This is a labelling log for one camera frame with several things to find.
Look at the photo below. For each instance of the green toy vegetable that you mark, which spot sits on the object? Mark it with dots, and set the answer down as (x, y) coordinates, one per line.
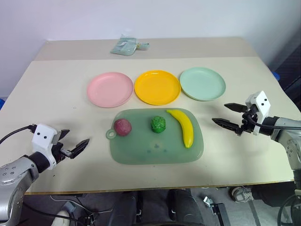
(158, 124)

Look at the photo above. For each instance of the pink plate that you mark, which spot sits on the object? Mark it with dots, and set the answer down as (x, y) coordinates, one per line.
(109, 90)

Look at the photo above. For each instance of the translucent green cutting board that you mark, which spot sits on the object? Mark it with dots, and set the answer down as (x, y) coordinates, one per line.
(155, 148)

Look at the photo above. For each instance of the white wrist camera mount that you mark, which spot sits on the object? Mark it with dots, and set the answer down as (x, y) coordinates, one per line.
(43, 139)
(263, 103)

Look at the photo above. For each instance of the yellow toy banana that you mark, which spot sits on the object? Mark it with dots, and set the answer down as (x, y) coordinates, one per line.
(187, 127)

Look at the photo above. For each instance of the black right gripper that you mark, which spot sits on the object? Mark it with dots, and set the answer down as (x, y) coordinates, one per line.
(248, 126)

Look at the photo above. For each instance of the green plastic bag bundle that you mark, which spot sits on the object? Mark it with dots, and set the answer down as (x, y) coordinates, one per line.
(124, 46)

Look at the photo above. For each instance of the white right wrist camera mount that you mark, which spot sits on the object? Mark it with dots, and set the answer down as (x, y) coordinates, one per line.
(263, 103)

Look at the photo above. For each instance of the blue object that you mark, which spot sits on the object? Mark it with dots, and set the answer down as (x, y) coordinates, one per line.
(276, 75)
(2, 101)

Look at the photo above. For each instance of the white shoe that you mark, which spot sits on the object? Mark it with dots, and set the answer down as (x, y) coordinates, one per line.
(60, 219)

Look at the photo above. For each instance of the grey white sneaker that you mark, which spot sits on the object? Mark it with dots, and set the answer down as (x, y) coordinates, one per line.
(241, 194)

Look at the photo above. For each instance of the red round toy fruit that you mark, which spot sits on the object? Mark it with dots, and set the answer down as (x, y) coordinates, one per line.
(122, 127)

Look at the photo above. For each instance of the dark rounded shape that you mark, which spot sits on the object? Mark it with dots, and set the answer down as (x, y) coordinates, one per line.
(185, 207)
(128, 208)

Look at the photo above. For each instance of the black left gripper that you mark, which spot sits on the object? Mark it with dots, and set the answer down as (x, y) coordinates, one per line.
(58, 151)

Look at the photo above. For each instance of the black metal floor frame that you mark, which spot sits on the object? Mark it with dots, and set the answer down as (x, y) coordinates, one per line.
(218, 210)

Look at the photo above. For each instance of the yellow plate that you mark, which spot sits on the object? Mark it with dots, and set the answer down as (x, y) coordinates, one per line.
(157, 87)

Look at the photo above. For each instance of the light green plate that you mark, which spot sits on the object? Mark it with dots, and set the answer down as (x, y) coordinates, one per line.
(202, 84)

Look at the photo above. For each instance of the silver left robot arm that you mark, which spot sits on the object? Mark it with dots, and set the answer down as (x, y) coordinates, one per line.
(14, 171)

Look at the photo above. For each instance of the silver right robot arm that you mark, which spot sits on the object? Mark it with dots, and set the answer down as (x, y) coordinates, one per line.
(285, 139)

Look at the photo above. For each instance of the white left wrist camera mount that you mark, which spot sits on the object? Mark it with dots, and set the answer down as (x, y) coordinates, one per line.
(43, 139)

